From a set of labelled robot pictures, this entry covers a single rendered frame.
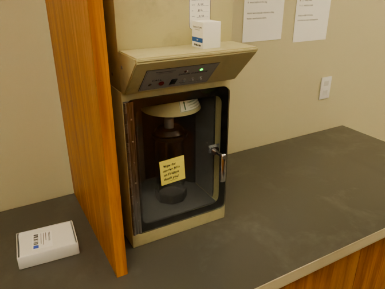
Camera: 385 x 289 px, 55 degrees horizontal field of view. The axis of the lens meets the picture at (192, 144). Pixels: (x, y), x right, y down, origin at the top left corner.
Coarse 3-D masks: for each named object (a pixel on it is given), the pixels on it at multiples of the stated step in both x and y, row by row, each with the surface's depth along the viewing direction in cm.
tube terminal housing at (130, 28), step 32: (128, 0) 83; (160, 0) 86; (224, 0) 94; (128, 32) 85; (160, 32) 89; (224, 32) 98; (128, 96) 91; (128, 192) 101; (128, 224) 108; (192, 224) 117
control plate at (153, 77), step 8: (208, 64) 88; (216, 64) 89; (152, 72) 82; (160, 72) 83; (168, 72) 85; (176, 72) 86; (192, 72) 89; (200, 72) 90; (208, 72) 92; (144, 80) 84; (152, 80) 86; (160, 80) 87; (168, 80) 88; (176, 80) 90; (192, 80) 93; (200, 80) 94; (144, 88) 88; (152, 88) 89
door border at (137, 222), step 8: (128, 104) 90; (128, 112) 91; (128, 120) 92; (128, 128) 93; (128, 136) 93; (128, 160) 95; (136, 160) 97; (136, 168) 98; (136, 176) 99; (136, 184) 100; (136, 192) 101; (136, 200) 102; (136, 208) 102; (136, 216) 103; (136, 224) 104; (136, 232) 105
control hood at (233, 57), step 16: (160, 48) 88; (176, 48) 88; (192, 48) 88; (224, 48) 88; (240, 48) 88; (256, 48) 90; (128, 64) 81; (144, 64) 78; (160, 64) 80; (176, 64) 83; (192, 64) 86; (224, 64) 91; (240, 64) 94; (128, 80) 83; (208, 80) 96
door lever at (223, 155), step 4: (216, 148) 108; (212, 152) 108; (216, 152) 107; (220, 152) 107; (220, 156) 105; (224, 156) 104; (220, 160) 106; (224, 160) 105; (220, 164) 106; (224, 164) 106; (220, 168) 107; (224, 168) 106; (220, 172) 107; (224, 172) 107; (220, 176) 107; (224, 176) 107; (220, 180) 108; (224, 180) 108
